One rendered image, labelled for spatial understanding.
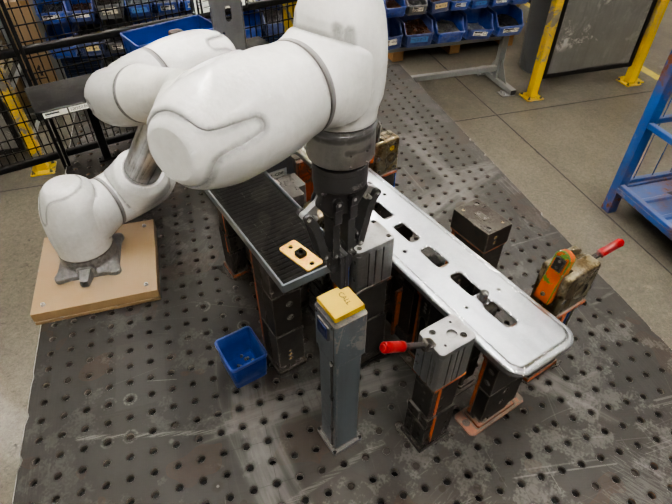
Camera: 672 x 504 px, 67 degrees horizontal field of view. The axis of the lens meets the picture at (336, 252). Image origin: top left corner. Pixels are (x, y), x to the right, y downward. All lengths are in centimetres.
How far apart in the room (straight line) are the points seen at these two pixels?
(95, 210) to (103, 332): 33
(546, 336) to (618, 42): 378
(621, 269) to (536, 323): 185
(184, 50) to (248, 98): 63
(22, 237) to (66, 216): 170
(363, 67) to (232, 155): 18
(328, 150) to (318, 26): 14
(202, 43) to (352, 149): 56
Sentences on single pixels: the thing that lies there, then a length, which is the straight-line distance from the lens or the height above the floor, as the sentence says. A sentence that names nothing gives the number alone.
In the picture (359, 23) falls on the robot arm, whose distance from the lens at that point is 55.
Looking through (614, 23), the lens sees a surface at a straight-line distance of 459.
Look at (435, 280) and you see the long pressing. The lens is 114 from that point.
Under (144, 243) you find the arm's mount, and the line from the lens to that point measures 170.
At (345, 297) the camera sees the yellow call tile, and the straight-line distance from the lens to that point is 87.
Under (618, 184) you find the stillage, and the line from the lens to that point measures 319.
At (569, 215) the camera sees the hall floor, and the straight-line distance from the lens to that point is 317.
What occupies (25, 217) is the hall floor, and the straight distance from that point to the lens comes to 336.
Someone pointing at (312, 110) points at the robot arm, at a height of 157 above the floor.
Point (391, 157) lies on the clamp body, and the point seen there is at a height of 98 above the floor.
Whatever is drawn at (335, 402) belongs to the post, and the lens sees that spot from 105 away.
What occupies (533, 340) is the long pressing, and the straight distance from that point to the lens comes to 108.
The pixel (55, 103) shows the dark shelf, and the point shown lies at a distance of 196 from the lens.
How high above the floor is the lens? 180
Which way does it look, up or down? 43 degrees down
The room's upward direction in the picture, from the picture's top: straight up
